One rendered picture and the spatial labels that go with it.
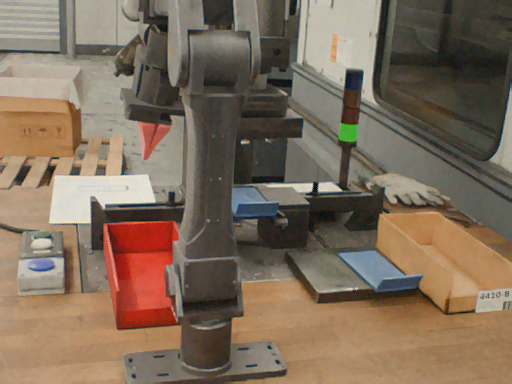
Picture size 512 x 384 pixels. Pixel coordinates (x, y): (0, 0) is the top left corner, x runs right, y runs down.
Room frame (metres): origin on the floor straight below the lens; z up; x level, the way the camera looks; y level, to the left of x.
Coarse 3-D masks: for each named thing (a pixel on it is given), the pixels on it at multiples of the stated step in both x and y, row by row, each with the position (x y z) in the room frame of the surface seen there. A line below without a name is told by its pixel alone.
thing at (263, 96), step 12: (264, 72) 1.15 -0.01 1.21; (264, 84) 1.16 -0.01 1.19; (252, 96) 1.10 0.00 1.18; (264, 96) 1.11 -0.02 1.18; (276, 96) 1.12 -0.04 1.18; (252, 108) 1.11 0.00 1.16; (264, 108) 1.11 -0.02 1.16; (276, 108) 1.12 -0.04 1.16; (288, 108) 1.21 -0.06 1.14; (240, 120) 1.11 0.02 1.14; (252, 120) 1.12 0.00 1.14; (264, 120) 1.12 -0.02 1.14; (276, 120) 1.13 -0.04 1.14; (288, 120) 1.13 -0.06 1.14; (300, 120) 1.14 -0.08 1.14; (240, 132) 1.11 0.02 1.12; (252, 132) 1.12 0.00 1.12; (264, 132) 1.12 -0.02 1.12; (276, 132) 1.13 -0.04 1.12; (288, 132) 1.13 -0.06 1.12; (300, 132) 1.14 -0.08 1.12
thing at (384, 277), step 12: (360, 252) 1.09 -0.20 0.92; (372, 252) 1.09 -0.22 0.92; (348, 264) 1.04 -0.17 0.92; (360, 264) 1.03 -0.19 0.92; (384, 264) 1.04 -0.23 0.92; (372, 276) 0.99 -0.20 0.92; (384, 276) 0.99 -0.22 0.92; (396, 276) 0.94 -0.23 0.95; (408, 276) 0.95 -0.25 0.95; (420, 276) 0.95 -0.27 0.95; (384, 288) 0.95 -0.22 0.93; (396, 288) 0.95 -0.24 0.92; (408, 288) 0.96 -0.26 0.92
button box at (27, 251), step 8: (0, 224) 1.15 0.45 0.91; (24, 232) 1.06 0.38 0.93; (32, 232) 1.07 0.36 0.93; (56, 232) 1.07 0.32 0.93; (24, 240) 1.03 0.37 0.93; (32, 240) 1.03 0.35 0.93; (56, 240) 1.04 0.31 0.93; (24, 248) 1.00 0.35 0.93; (32, 248) 1.00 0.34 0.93; (40, 248) 1.00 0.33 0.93; (48, 248) 1.00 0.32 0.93; (56, 248) 1.01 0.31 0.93; (24, 256) 0.97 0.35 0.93; (32, 256) 0.98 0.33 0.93; (40, 256) 0.98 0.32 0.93; (48, 256) 0.98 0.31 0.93; (56, 256) 0.98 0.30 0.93
